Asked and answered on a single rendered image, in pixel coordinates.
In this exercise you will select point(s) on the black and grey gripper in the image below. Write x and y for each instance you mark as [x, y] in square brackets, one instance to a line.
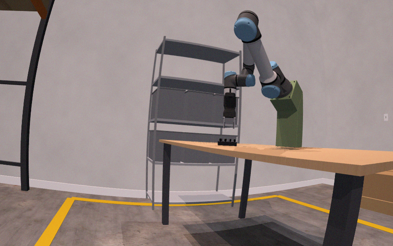
[229, 104]

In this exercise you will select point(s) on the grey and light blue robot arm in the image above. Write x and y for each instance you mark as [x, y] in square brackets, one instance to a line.
[274, 84]

